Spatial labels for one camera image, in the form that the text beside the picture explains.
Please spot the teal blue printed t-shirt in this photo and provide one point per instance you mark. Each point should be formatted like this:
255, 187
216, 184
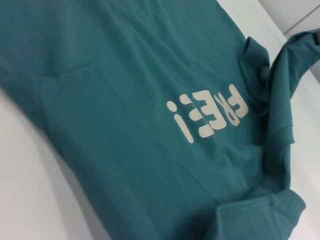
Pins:
125, 100

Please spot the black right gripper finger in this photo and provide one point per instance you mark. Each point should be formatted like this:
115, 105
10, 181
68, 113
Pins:
316, 39

